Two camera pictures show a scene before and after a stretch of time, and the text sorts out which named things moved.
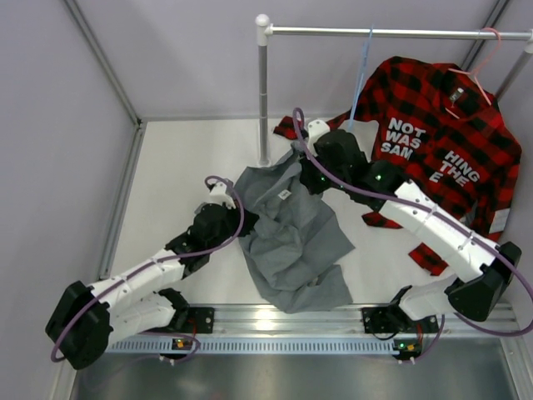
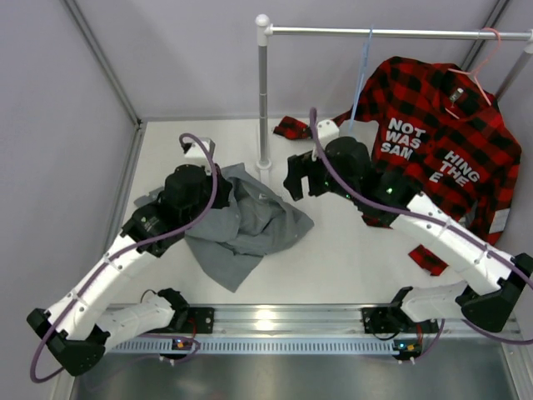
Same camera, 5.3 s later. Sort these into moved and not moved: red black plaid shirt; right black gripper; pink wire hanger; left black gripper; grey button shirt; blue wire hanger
Moved: grey button shirt; left black gripper
Not moved: right black gripper; pink wire hanger; red black plaid shirt; blue wire hanger
